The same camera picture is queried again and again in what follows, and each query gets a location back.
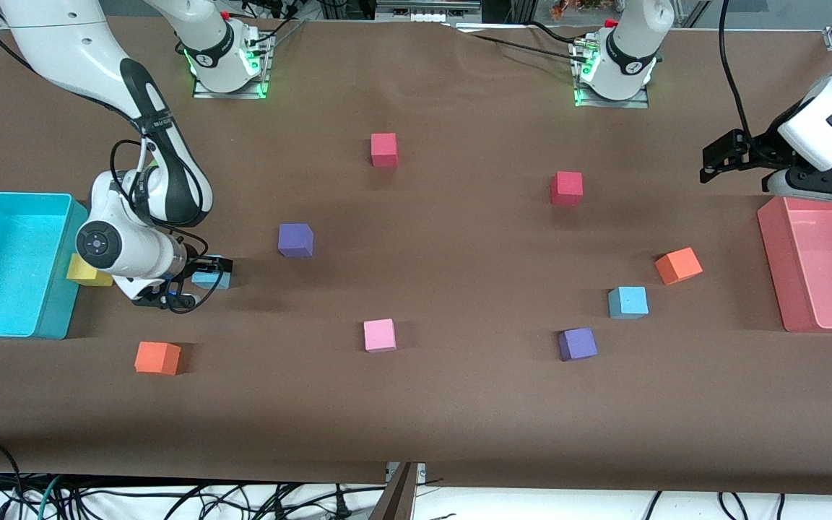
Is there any brown table cover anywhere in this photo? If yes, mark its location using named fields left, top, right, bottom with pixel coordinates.
left=0, top=14, right=832, bottom=496

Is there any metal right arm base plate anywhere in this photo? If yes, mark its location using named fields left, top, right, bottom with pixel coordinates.
left=192, top=76, right=269, bottom=100

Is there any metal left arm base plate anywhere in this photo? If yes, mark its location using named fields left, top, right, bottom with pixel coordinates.
left=575, top=87, right=650, bottom=109

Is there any pink plastic bin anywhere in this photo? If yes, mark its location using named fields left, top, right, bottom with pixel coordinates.
left=757, top=196, right=832, bottom=334

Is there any teal floor cable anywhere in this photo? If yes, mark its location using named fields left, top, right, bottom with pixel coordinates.
left=37, top=474, right=66, bottom=520

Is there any silver metal bracket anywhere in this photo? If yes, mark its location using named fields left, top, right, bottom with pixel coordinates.
left=386, top=462, right=428, bottom=483

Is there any red foam block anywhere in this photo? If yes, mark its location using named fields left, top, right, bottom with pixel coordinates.
left=551, top=171, right=584, bottom=207
left=370, top=133, right=399, bottom=168

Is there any black base power cable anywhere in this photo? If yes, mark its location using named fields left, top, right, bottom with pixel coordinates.
left=452, top=20, right=597, bottom=60

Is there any orange foam block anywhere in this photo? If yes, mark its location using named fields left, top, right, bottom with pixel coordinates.
left=134, top=342, right=182, bottom=376
left=654, top=247, right=703, bottom=286

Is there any pink foam block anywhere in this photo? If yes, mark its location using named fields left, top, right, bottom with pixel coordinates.
left=363, top=318, right=397, bottom=353

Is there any white power strip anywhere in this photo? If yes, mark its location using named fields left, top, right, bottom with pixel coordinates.
left=375, top=0, right=482, bottom=22

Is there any purple foam block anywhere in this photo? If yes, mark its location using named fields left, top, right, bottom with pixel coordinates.
left=277, top=223, right=314, bottom=259
left=558, top=327, right=598, bottom=362

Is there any dark metal table post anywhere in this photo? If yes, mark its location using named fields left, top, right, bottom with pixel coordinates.
left=369, top=462, right=418, bottom=520

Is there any yellow foam block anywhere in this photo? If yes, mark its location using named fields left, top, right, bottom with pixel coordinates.
left=66, top=253, right=114, bottom=287

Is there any light blue foam block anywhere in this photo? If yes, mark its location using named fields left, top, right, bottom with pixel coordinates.
left=608, top=286, right=649, bottom=320
left=192, top=259, right=233, bottom=290

